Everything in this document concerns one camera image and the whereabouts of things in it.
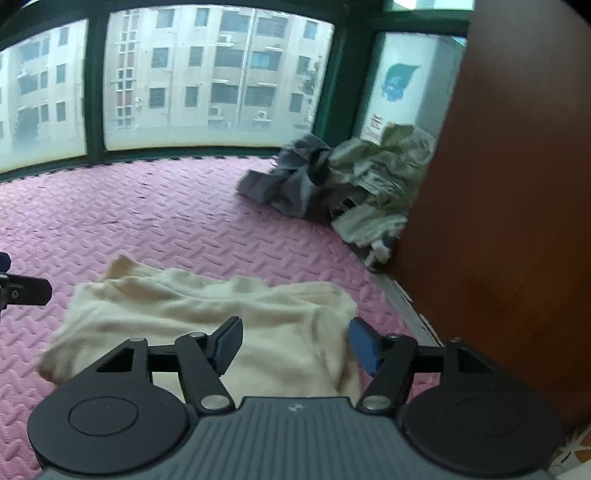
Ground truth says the pale grey crumpled garment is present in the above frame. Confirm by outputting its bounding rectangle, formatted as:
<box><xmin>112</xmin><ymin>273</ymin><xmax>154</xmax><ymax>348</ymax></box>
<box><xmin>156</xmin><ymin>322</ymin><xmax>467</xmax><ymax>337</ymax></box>
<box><xmin>330</xmin><ymin>198</ymin><xmax>410</xmax><ymax>271</ymax></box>

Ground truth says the brown wooden cabinet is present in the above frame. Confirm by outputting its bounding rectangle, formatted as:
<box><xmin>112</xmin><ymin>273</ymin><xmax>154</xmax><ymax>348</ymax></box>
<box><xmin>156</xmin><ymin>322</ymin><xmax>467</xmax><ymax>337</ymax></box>
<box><xmin>392</xmin><ymin>0</ymin><xmax>591</xmax><ymax>435</ymax></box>

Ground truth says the cream garment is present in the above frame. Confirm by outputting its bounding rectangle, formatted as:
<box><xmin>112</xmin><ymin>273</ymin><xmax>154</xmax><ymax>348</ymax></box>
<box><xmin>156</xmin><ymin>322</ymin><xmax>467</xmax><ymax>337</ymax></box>
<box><xmin>39</xmin><ymin>253</ymin><xmax>363</xmax><ymax>399</ymax></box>

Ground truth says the beige apartment building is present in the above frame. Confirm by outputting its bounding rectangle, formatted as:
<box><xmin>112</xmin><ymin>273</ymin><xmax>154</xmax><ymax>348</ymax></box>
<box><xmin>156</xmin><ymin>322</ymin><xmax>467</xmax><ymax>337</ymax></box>
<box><xmin>0</xmin><ymin>4</ymin><xmax>336</xmax><ymax>156</ymax></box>

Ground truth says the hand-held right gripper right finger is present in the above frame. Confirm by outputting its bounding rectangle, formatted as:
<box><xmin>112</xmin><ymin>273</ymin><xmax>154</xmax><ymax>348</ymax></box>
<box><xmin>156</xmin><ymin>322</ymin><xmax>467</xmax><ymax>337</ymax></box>
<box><xmin>348</xmin><ymin>316</ymin><xmax>498</xmax><ymax>415</ymax></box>

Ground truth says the green tree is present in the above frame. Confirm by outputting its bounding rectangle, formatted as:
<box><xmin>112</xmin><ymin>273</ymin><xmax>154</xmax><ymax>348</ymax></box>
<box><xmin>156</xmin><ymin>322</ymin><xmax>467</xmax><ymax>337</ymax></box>
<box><xmin>297</xmin><ymin>54</ymin><xmax>322</xmax><ymax>99</ymax></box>

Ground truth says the blue cartoon window poster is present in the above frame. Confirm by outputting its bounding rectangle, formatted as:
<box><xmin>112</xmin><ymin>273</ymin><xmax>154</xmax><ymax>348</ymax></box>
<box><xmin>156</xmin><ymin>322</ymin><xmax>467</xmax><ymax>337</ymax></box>
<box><xmin>362</xmin><ymin>32</ymin><xmax>467</xmax><ymax>145</ymax></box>

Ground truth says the olive green crumpled garment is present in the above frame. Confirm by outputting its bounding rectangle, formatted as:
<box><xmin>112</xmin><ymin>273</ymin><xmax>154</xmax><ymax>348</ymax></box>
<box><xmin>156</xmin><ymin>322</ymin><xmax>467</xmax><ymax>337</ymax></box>
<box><xmin>323</xmin><ymin>124</ymin><xmax>437</xmax><ymax>209</ymax></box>

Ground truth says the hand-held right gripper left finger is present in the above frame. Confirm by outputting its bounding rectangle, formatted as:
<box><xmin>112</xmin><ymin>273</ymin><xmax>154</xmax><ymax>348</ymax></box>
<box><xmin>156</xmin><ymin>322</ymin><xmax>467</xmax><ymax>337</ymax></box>
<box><xmin>95</xmin><ymin>315</ymin><xmax>245</xmax><ymax>415</ymax></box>

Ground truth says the dark green window frame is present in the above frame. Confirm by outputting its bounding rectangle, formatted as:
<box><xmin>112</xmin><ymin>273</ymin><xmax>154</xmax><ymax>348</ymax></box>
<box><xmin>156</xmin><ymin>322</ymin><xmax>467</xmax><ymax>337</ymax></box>
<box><xmin>0</xmin><ymin>0</ymin><xmax>476</xmax><ymax>184</ymax></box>

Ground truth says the pink foam floor mat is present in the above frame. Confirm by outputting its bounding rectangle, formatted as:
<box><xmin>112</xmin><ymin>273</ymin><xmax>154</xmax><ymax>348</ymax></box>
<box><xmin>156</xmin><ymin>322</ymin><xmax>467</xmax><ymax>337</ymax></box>
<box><xmin>0</xmin><ymin>154</ymin><xmax>443</xmax><ymax>480</ymax></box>

